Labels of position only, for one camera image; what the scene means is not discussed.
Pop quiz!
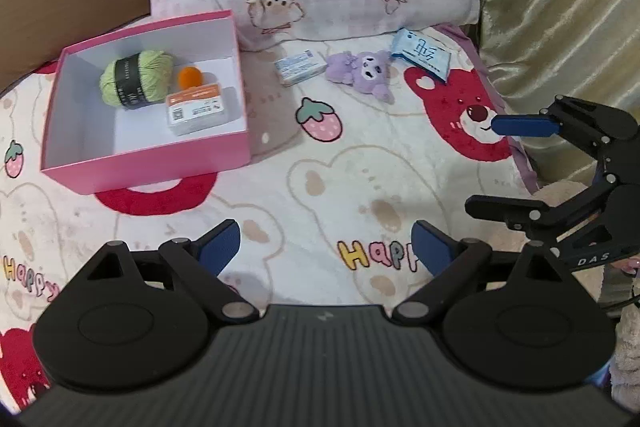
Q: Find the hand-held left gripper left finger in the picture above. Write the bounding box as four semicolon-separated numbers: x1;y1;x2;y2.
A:
86;219;261;324

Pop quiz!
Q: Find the bear printed blanket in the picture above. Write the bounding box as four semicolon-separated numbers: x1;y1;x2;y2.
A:
0;24;601;413

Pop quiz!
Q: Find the green yarn ball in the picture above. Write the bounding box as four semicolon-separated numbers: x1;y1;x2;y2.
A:
99;50;176;110

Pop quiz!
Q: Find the orange makeup sponge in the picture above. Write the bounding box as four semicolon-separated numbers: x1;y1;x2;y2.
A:
178;67;203;92

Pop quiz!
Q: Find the orange and white medicine box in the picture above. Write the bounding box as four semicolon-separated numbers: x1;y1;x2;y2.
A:
165;84;227;136

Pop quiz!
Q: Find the blue and white medicine box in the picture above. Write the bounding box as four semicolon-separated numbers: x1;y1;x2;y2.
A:
274;50;328;86

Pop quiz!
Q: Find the pink cardboard box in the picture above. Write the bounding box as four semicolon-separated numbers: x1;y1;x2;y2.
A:
40;10;251;195

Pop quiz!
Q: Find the beige shiny curtain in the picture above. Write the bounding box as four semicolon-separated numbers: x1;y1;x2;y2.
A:
477;0;640;185

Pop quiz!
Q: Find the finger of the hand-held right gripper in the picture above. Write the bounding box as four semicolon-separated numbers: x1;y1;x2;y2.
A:
491;94;640;160
465;172;623;243

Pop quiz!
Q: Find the blue tissue packet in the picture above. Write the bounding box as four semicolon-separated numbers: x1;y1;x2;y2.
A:
390;28;452;82

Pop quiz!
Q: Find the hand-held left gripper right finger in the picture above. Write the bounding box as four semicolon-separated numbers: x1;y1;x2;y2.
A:
391;220;566;324

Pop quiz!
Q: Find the purple plush toy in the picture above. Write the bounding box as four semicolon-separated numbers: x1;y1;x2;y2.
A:
326;50;396;104

